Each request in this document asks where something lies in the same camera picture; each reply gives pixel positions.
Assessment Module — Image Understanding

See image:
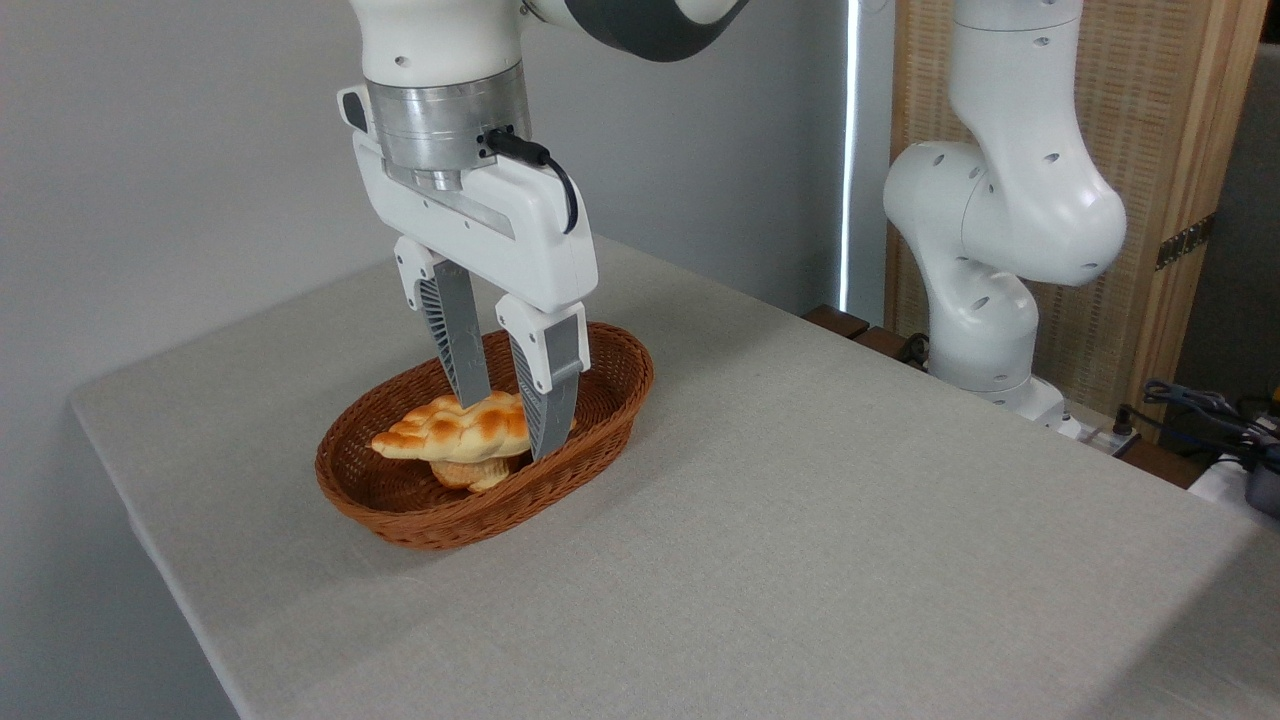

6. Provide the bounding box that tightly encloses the wooden rattan folding screen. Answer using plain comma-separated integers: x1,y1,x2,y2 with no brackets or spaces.
885,0,1271,441

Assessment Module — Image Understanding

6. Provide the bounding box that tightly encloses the dark grey device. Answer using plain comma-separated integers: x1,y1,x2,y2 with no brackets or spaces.
1244,460,1280,519

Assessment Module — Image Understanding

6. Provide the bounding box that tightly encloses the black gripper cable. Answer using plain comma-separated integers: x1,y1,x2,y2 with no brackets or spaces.
485,128,580,235

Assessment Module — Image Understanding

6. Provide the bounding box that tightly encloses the black cable bundle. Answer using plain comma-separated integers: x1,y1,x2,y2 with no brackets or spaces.
1115,378,1280,473

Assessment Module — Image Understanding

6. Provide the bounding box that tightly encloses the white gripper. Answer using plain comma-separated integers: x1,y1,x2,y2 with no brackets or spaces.
338,86,600,462

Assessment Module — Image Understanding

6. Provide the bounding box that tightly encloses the metal screen hinge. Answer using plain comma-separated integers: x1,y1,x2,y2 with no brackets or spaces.
1155,212,1218,272

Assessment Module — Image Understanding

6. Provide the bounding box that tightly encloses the grey table cloth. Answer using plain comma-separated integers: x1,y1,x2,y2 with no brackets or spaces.
70,235,1280,720

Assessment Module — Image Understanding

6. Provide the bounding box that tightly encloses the round croissant bread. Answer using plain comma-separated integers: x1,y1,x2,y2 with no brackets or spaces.
430,452,534,493

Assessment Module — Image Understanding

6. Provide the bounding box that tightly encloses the long braided bread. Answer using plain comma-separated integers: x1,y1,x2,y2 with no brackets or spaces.
371,390,577,463

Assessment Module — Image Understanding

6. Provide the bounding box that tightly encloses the white power strip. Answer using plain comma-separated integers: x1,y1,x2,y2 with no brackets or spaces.
1058,415,1143,458

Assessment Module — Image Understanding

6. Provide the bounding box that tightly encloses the brown wicker basket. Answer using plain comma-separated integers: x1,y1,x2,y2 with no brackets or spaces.
315,320,655,551

